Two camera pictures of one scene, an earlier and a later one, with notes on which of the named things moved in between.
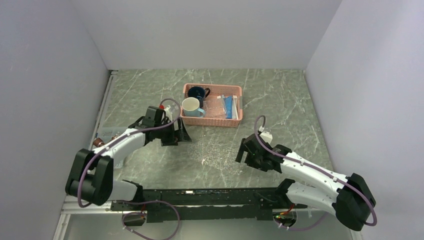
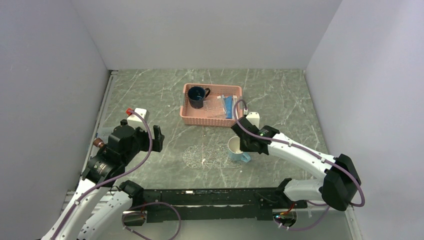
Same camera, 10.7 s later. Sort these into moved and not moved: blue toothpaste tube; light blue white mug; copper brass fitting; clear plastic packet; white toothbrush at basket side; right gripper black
Moved: right gripper black; light blue white mug
Not moved: clear plastic packet; copper brass fitting; white toothbrush at basket side; blue toothpaste tube
